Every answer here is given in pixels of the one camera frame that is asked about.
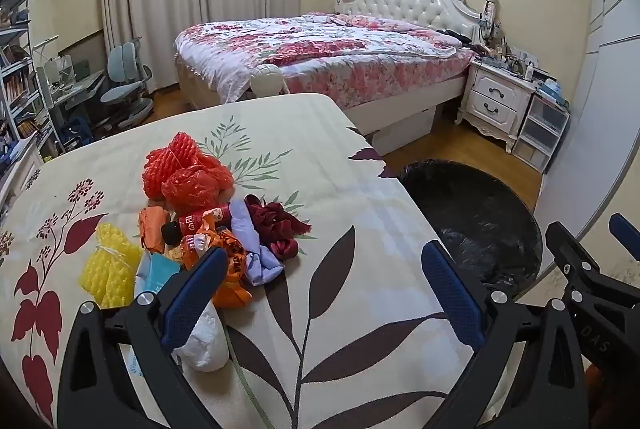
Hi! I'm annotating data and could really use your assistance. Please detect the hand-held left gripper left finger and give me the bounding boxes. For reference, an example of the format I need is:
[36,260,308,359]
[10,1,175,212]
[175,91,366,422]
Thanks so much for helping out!
[57,246,231,429]

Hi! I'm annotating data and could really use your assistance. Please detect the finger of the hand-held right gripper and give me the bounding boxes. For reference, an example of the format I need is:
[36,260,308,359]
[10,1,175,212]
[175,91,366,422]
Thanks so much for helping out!
[608,212,640,260]
[546,221,603,290]

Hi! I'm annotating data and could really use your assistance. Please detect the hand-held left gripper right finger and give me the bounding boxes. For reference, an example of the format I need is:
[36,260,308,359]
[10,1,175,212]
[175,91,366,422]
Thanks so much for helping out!
[421,240,588,429]

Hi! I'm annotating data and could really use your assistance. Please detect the light blue mask packet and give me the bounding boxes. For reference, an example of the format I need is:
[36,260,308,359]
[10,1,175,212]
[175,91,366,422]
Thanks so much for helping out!
[132,251,182,297]

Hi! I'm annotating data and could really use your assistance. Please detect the orange plastic bag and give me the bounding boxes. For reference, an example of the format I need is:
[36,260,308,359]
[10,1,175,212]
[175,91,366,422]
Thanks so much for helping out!
[172,216,253,310]

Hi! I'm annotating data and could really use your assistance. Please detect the white plastic bag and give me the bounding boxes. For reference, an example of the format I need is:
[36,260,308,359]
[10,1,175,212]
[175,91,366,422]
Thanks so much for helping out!
[172,304,231,372]

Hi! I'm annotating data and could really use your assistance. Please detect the dark bottle with red label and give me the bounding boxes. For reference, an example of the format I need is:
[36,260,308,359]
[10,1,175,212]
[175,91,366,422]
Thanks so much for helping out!
[161,203,233,246]

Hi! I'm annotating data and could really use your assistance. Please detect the lavender cloth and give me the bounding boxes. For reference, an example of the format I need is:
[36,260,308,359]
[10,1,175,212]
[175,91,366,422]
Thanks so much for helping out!
[229,199,288,287]

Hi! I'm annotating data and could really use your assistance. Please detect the small orange packet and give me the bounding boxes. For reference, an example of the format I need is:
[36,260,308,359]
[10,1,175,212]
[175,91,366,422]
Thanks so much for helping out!
[137,205,173,255]

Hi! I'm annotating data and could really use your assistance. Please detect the bin with black liner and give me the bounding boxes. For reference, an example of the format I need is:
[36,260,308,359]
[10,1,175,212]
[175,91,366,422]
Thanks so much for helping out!
[397,159,543,302]

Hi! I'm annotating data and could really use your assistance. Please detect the yellow foam fruit net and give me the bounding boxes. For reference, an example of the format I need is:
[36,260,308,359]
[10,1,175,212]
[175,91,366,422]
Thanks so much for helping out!
[79,223,143,310]

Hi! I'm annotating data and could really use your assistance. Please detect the red plastic mesh bag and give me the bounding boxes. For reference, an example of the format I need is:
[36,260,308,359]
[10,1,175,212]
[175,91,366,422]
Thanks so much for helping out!
[161,166,235,215]

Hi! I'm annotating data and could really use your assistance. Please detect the dark red ribbon flower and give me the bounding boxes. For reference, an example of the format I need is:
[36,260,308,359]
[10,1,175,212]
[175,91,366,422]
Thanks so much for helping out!
[243,194,313,260]

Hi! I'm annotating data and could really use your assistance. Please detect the red foam fruit net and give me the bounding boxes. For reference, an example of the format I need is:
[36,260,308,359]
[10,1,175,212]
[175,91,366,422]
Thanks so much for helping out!
[142,132,221,200]

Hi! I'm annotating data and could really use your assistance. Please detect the person's right forearm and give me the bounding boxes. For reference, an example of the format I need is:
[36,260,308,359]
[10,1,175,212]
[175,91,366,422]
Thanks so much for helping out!
[585,363,607,415]

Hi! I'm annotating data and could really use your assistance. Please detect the clear plastic drawer unit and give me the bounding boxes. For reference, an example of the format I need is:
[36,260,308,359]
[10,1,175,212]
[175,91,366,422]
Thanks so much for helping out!
[511,91,571,174]

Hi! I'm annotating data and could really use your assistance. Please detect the white wardrobe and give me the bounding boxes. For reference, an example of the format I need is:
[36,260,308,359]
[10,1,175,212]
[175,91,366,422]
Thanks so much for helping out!
[532,0,640,305]

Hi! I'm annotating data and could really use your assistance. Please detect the beige leaf print sheet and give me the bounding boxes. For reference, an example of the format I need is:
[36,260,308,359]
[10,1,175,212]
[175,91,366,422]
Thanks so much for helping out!
[0,93,488,429]

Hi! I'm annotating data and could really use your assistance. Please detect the white box under bed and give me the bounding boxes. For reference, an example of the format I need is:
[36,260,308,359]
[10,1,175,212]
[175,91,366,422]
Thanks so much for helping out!
[367,106,435,157]

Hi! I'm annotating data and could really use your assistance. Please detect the white carved nightstand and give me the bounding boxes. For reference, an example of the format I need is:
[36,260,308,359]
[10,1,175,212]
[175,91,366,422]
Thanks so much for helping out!
[455,59,537,154]

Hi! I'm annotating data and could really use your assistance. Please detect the blue plastic crate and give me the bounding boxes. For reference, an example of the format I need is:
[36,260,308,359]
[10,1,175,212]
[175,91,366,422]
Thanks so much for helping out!
[67,121,93,144]

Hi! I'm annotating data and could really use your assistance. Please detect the pale blue desk chair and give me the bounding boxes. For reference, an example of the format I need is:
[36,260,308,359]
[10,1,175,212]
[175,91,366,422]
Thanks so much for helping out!
[100,36,155,130]

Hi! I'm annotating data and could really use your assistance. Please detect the grey study desk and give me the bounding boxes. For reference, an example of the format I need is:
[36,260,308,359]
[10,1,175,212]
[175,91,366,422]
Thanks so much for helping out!
[47,69,106,154]

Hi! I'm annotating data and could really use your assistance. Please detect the white bookshelf with books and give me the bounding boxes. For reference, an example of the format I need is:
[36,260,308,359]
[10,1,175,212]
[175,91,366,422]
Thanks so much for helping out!
[0,0,51,160]

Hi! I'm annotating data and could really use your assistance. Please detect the pink floral quilt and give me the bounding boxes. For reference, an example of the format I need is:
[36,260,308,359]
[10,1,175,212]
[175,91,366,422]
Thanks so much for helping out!
[173,11,476,104]

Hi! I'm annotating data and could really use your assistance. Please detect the white desk lamp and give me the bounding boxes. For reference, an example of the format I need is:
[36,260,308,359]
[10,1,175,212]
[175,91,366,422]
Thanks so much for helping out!
[34,35,61,60]

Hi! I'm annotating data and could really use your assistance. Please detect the round white bed post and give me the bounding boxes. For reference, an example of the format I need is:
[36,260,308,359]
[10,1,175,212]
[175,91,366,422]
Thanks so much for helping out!
[249,64,288,100]

